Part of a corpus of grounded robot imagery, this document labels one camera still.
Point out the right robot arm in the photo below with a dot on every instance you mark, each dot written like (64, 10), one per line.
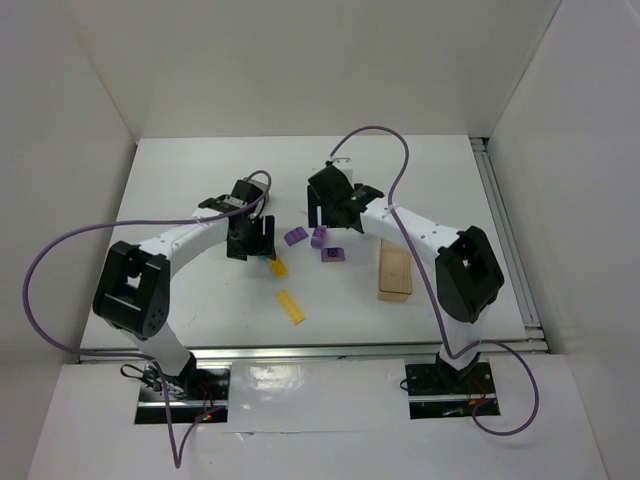
(459, 268)

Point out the yellow long lego plate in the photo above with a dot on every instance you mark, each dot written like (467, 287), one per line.
(290, 307)

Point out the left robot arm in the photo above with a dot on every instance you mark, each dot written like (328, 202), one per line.
(133, 293)

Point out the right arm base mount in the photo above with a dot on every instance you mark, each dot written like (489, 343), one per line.
(430, 397)

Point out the dark smoky plastic container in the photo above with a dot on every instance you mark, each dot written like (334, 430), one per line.
(255, 189)

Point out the wooden tan container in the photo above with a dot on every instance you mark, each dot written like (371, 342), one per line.
(394, 273)

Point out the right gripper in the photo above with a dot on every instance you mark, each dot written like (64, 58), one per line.
(325, 209)

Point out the purple curved lego brick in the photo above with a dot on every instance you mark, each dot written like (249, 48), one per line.
(295, 235)

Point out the aluminium front rail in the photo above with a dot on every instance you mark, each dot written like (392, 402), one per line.
(318, 352)

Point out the purple lego brick with hole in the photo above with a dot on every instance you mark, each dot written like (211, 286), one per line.
(332, 254)

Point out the purple square lego brick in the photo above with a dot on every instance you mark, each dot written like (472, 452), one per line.
(318, 237)

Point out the aluminium side rail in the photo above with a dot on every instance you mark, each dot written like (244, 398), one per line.
(535, 335)

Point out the yellow small lego brick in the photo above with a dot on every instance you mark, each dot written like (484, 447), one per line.
(278, 268)

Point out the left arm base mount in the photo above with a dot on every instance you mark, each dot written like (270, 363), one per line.
(208, 399)

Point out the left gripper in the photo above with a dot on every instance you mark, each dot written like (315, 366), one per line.
(251, 239)

